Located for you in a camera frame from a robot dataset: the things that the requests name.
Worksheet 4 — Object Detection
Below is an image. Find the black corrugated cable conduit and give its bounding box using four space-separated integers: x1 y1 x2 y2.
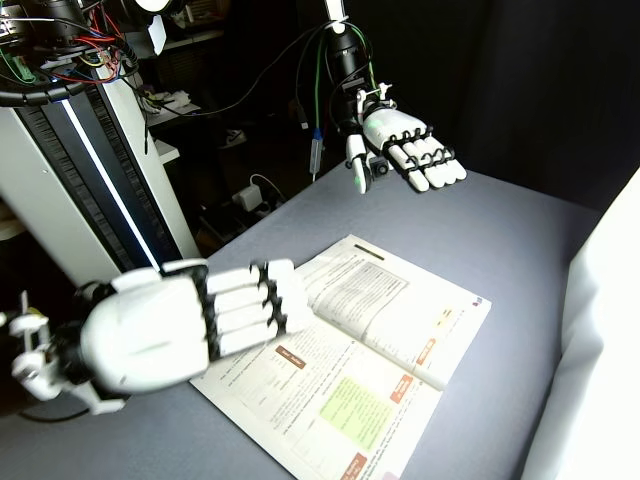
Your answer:
0 34 141 109

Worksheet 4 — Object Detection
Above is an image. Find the illustrated book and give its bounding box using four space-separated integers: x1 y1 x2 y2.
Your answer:
189 233 492 480

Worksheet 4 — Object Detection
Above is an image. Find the white robot body column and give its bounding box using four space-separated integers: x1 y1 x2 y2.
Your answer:
0 74 204 289

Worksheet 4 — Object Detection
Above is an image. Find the white crumpled cloth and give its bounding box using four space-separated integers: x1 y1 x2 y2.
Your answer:
149 89 194 109

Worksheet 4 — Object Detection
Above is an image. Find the white side table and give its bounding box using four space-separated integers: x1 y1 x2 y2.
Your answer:
149 137 182 165

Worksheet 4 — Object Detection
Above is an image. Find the white fabric screen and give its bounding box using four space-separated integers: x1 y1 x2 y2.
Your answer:
519 167 640 480

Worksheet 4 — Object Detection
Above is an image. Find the black backdrop curtain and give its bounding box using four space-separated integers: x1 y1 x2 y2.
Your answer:
349 0 640 206

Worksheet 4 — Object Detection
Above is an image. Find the dangling cable connector tag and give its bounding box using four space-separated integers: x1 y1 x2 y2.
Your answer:
309 128 325 175

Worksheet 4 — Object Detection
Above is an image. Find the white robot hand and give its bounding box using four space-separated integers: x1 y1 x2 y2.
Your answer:
344 110 469 195
74 257 314 396

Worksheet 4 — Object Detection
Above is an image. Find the electronics with coloured wires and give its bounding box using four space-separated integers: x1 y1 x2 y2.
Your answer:
0 0 141 86

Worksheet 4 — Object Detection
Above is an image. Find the grey table cloth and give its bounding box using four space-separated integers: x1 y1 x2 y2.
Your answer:
0 162 604 480

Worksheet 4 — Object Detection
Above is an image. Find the white paper tag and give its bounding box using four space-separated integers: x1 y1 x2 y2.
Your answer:
147 14 167 56

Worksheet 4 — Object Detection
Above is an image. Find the white power adapter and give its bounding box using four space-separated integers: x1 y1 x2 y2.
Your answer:
233 185 265 211

